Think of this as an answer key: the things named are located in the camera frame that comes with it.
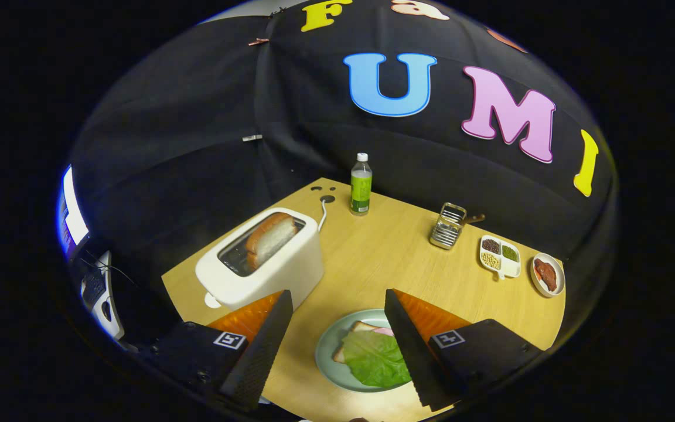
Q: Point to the green label water bottle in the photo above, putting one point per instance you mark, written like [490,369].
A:
[361,187]

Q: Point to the lit screen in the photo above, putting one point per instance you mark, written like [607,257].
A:
[72,211]

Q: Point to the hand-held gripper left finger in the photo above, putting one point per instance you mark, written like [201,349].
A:
[261,351]

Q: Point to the green mung beans pile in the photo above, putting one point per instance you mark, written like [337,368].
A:
[510,253]

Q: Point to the black backdrop cloth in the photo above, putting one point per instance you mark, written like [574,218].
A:
[197,146]

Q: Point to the plain white bread slice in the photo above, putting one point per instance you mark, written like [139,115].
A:
[270,237]

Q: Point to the bread slice under ham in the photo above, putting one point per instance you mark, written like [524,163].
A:
[361,326]

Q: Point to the white toaster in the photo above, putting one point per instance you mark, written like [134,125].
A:
[267,278]

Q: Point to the white oval plate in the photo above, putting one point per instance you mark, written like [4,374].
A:
[559,271]

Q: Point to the red clip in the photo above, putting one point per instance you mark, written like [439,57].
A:
[258,41]

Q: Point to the dark red beans pile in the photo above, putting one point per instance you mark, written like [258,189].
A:
[491,246]

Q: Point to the red meat slice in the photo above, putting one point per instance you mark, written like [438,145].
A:
[546,274]

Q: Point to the green lettuce leaf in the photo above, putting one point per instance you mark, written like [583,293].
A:
[375,360]

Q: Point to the yellow soybeans pile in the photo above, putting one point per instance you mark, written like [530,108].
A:
[490,261]

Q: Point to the light green round plate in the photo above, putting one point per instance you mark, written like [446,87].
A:
[329,351]

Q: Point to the silver clip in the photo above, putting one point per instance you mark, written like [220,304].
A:
[252,138]

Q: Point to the pink ham slice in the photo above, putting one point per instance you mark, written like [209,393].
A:
[383,331]

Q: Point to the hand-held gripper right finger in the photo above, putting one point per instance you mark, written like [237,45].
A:
[411,346]

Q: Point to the white divided dish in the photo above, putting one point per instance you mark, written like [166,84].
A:
[511,269]

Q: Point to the white plastic device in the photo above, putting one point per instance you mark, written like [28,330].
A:
[106,310]

